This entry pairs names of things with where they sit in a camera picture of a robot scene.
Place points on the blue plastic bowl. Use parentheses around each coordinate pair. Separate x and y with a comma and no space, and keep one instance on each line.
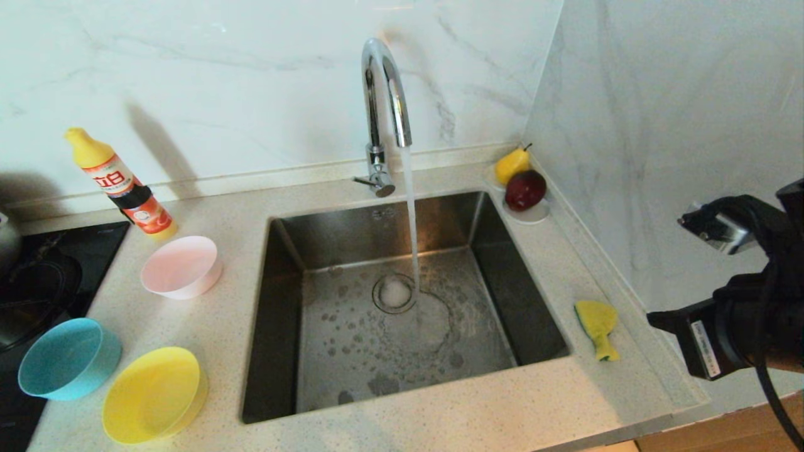
(66,358)

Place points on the chrome gooseneck faucet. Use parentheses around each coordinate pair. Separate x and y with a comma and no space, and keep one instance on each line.
(375,125)

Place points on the yellow pear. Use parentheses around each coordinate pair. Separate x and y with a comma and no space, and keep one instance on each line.
(510,166)

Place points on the small white saucer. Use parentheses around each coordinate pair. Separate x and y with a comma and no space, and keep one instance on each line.
(535,216)

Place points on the dark red apple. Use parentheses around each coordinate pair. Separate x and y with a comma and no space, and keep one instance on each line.
(524,190)

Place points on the round metal sink drain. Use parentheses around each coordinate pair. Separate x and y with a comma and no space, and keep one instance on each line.
(394,294)

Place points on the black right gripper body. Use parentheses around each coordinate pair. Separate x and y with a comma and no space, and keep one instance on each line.
(722,339)

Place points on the black glass cooktop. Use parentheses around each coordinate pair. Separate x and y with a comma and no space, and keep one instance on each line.
(100,245)

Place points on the black round pan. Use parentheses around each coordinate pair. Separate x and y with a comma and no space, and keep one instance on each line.
(38,295)

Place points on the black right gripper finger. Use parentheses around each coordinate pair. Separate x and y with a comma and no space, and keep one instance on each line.
(669,320)

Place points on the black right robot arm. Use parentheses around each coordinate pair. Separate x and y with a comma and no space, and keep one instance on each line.
(782,326)

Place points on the running tap water stream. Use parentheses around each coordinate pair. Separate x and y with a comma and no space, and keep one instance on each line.
(411,213)

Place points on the pink plastic bowl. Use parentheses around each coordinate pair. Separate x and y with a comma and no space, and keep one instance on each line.
(181,267)

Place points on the metal kettle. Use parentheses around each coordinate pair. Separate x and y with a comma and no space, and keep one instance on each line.
(7,245)

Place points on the yellow plastic bowl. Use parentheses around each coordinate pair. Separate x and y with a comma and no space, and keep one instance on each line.
(151,395)

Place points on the yellow green sponge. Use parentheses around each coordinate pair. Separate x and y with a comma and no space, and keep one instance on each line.
(595,317)

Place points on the orange dish soap bottle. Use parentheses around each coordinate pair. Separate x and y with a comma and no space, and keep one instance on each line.
(119,185)

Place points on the stainless steel sink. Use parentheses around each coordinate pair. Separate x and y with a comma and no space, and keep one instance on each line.
(352,364)

